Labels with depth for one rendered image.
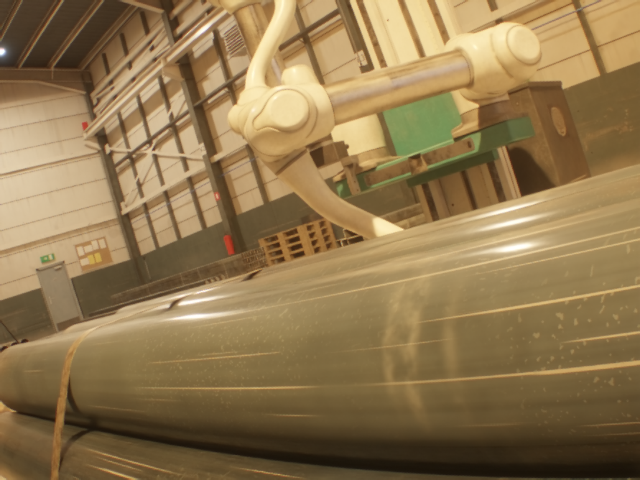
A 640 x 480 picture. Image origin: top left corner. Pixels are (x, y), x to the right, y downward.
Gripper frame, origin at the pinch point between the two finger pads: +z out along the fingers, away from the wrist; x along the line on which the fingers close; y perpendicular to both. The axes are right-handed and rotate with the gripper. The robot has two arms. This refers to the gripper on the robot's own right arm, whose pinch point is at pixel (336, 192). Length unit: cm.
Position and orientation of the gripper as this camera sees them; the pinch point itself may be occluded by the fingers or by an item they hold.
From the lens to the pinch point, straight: 184.0
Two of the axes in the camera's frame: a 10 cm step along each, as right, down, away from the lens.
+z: 3.1, 9.5, 0.2
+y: 6.6, -2.3, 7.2
